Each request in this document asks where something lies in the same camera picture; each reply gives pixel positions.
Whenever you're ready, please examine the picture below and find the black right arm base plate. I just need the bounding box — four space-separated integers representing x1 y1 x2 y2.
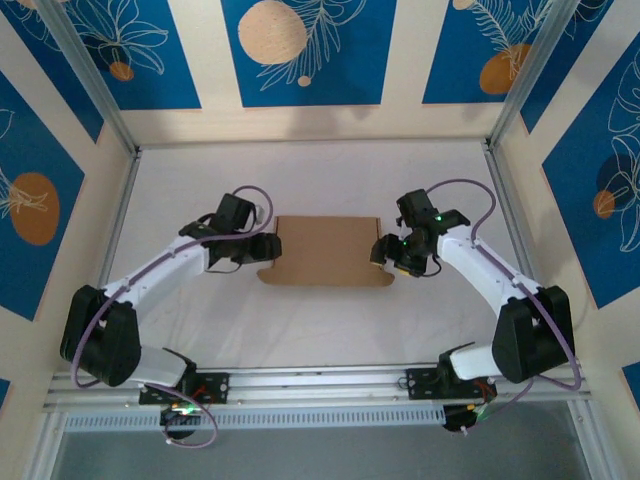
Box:
405 366 499 401

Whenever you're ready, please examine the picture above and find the thin black left gripper cable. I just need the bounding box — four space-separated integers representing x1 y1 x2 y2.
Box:
205 260 252 276

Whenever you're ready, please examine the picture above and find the aluminium table side rail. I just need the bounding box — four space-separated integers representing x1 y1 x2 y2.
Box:
482 141 539 291
97 147 144 294

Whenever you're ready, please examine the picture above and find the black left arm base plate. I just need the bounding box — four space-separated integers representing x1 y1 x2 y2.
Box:
139 371 231 406

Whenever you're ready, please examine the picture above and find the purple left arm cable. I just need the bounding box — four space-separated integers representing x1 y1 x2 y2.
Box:
71 184 275 450

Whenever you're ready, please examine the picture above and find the brown cardboard box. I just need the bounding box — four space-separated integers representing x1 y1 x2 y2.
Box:
255 214 394 288

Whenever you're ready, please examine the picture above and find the aluminium frame post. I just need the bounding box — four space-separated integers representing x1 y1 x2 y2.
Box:
487 0 586 151
34 0 140 156
567 399 609 480
24 412 69 480

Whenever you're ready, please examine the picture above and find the aluminium mounting rail beam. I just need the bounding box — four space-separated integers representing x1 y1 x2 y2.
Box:
42 360 596 414

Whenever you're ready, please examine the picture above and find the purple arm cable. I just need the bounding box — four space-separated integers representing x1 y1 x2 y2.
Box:
71 184 275 450
427 178 584 426

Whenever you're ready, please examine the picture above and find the grey slotted cable duct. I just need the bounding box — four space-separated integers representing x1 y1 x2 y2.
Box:
63 405 446 432

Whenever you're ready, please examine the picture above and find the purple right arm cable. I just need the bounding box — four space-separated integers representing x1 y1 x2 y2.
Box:
427 178 584 426

